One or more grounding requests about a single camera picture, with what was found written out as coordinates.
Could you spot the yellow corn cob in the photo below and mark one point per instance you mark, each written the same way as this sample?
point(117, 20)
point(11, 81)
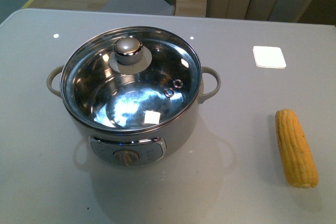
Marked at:
point(298, 164)

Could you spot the glass pot lid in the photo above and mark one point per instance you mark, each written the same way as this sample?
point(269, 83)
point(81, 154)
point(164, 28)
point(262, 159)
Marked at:
point(105, 95)

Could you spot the white electric cooking pot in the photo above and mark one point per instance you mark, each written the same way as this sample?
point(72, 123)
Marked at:
point(142, 147)

